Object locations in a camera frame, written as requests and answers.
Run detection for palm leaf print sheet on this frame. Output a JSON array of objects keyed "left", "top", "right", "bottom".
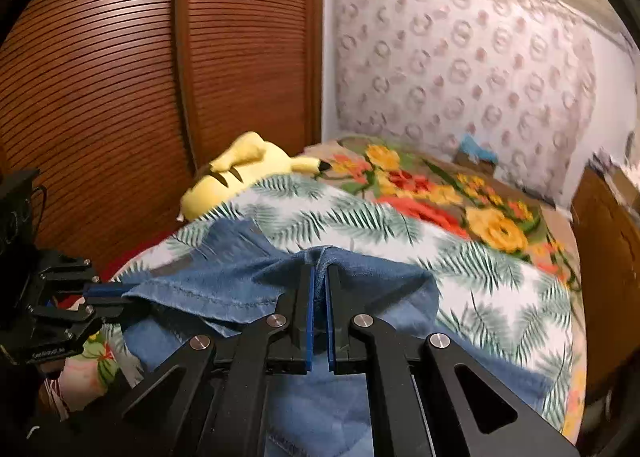
[{"left": 115, "top": 175, "right": 584, "bottom": 435}]

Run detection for floral brown blanket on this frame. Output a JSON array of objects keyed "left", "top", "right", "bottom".
[{"left": 305, "top": 136, "right": 587, "bottom": 442}]

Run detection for wooden sideboard cabinet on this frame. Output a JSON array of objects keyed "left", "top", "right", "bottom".
[{"left": 572, "top": 166, "right": 639, "bottom": 399}]

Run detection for yellow plush toy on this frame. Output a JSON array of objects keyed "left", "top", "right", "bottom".
[{"left": 180, "top": 132, "right": 331, "bottom": 222}]

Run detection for wooden louvered wardrobe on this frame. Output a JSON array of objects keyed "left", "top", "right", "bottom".
[{"left": 1, "top": 0, "right": 322, "bottom": 269}]

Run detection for cardboard box with blue bag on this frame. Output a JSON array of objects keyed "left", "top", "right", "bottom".
[{"left": 454, "top": 134, "right": 499, "bottom": 175}]

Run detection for blue denim jeans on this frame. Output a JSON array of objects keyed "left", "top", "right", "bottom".
[{"left": 124, "top": 220, "right": 560, "bottom": 456}]

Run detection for pink circle pattern curtain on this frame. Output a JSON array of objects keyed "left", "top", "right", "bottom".
[{"left": 333, "top": 0, "right": 597, "bottom": 201}]

